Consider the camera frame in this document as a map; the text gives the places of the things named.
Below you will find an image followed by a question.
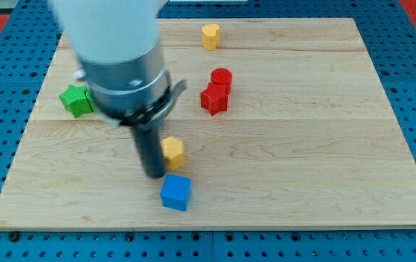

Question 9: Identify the blue cube block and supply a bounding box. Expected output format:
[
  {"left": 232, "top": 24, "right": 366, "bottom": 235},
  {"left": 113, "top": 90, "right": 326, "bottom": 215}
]
[{"left": 160, "top": 174, "right": 192, "bottom": 211}]

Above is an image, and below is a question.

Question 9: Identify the green star block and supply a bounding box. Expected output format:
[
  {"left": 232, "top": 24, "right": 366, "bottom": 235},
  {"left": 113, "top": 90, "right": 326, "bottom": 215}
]
[{"left": 58, "top": 84, "right": 95, "bottom": 118}]

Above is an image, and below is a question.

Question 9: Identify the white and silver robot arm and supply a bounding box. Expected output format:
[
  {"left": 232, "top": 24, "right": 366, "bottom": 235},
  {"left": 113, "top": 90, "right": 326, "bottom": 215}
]
[{"left": 49, "top": 0, "right": 186, "bottom": 128}]

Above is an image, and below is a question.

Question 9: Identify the light wooden board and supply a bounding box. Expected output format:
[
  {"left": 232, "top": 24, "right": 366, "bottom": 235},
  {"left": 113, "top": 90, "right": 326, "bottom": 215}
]
[{"left": 0, "top": 18, "right": 416, "bottom": 231}]

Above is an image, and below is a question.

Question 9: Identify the yellow heart block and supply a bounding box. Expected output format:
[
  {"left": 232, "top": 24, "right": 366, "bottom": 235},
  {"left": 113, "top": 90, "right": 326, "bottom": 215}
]
[{"left": 201, "top": 24, "right": 220, "bottom": 51}]

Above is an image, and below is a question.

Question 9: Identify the red cylinder block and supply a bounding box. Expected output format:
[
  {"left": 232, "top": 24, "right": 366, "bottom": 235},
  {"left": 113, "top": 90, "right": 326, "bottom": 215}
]
[{"left": 211, "top": 68, "right": 232, "bottom": 95}]

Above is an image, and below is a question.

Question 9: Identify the yellow hexagon block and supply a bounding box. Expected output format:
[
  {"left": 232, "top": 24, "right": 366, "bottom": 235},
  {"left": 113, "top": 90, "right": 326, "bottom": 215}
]
[{"left": 161, "top": 136, "right": 185, "bottom": 171}]

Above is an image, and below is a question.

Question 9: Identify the red star block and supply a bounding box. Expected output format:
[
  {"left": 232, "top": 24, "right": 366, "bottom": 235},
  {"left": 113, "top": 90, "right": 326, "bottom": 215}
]
[{"left": 200, "top": 82, "right": 229, "bottom": 116}]

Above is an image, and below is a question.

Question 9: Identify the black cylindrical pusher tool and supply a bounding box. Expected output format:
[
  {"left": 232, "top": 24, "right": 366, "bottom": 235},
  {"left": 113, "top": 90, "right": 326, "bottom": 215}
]
[{"left": 131, "top": 126, "right": 167, "bottom": 179}]

